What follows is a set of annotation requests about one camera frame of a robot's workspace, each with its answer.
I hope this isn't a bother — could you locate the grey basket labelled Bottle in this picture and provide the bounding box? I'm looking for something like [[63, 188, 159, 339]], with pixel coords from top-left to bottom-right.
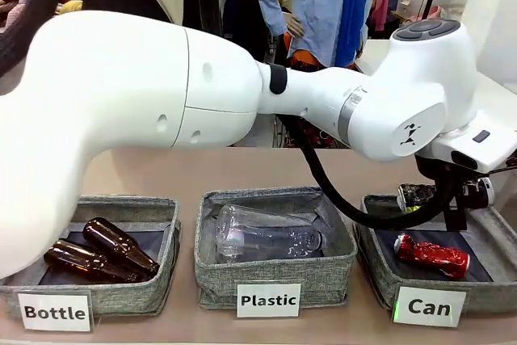
[[0, 195, 182, 318]]

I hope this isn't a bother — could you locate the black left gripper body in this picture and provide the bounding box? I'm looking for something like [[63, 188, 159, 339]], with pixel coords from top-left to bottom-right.
[[414, 154, 492, 188]]

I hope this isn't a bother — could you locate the white Can label card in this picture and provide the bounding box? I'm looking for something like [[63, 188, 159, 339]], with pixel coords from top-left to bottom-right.
[[392, 286, 468, 328]]

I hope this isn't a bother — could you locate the brown glass bottle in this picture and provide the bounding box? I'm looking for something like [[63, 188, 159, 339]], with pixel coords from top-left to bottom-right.
[[82, 217, 161, 277], [43, 239, 142, 284]]

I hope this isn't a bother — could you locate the white Bottle label card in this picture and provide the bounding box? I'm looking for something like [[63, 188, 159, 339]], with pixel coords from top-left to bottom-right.
[[18, 292, 93, 332]]

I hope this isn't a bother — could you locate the white Plastic label card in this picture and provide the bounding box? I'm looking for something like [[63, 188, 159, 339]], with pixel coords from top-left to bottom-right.
[[236, 283, 302, 318]]

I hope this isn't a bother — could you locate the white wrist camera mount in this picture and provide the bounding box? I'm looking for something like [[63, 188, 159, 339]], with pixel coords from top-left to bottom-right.
[[415, 118, 517, 175]]

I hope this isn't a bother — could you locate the bright blue scarf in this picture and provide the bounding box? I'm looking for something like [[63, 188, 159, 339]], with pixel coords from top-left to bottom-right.
[[334, 0, 376, 68]]

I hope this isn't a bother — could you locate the grey basket labelled Plastic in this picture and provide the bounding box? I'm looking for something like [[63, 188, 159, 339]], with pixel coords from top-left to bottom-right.
[[194, 186, 359, 309]]

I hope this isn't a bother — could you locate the mannequin in blue shirt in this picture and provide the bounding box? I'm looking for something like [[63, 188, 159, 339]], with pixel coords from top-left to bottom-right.
[[257, 0, 380, 69]]

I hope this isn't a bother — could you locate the large clear plastic bottle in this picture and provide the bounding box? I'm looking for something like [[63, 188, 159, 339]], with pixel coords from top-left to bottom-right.
[[216, 204, 327, 264]]

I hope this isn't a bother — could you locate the crushed red can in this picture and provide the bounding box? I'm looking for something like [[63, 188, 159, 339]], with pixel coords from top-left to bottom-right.
[[393, 233, 472, 280]]

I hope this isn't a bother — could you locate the crushed dark Pepsi can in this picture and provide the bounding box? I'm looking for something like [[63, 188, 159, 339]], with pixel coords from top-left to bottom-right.
[[397, 183, 439, 213]]

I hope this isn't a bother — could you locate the grey basket labelled Can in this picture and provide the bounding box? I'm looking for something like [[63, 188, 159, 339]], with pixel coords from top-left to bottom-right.
[[355, 193, 517, 316]]

